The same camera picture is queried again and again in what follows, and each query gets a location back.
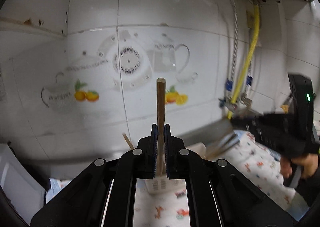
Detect steel water valve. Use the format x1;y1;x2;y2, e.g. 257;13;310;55
240;93;253;108

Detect yellow gas hose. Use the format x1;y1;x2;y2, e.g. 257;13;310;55
227;4;261;120

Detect brown wooden chopstick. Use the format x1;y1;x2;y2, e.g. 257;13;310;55
123;133;135;150
205;132;237;158
206;136;240;159
156;78;166;176

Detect braided steel water hose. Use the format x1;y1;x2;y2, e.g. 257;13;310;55
244;61;253;98
223;0;239;98

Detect person right hand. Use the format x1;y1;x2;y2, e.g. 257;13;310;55
280;154;319;179

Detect cartoon print white cloth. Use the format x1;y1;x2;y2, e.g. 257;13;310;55
31;135;309;226

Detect beige plastic utensil holder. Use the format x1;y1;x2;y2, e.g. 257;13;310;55
145;142;207;195

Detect white microwave oven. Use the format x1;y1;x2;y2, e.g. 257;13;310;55
1;144;45;224

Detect red handled water valve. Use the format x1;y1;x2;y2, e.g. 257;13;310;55
219;97;238;112

